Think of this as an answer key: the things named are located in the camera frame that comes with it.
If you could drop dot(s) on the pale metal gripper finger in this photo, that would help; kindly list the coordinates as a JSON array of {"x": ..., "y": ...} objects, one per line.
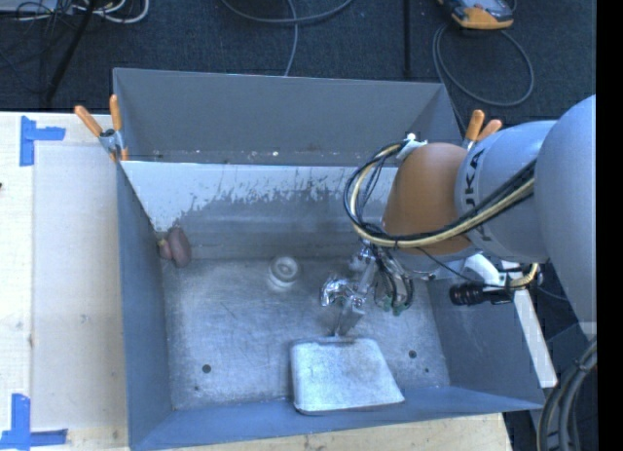
[
  {"x": 354, "y": 315},
  {"x": 341, "y": 317}
]

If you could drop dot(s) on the clear shiny glass piece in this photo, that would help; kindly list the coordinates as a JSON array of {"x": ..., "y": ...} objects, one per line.
[{"x": 333, "y": 289}]

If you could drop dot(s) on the grey metal bin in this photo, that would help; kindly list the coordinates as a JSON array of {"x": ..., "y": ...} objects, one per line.
[{"x": 233, "y": 322}]

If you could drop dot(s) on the clear round glass thing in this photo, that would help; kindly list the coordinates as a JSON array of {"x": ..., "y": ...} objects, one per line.
[{"x": 282, "y": 271}]

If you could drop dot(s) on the pale grey flat square pad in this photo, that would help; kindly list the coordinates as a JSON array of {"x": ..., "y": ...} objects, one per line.
[{"x": 343, "y": 376}]

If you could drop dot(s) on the red-brown rounded toy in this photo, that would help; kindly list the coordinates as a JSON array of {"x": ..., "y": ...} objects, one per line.
[{"x": 178, "y": 246}]

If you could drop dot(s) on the black cylinder on white bracket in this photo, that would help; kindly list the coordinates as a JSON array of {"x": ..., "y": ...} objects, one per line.
[{"x": 474, "y": 294}]

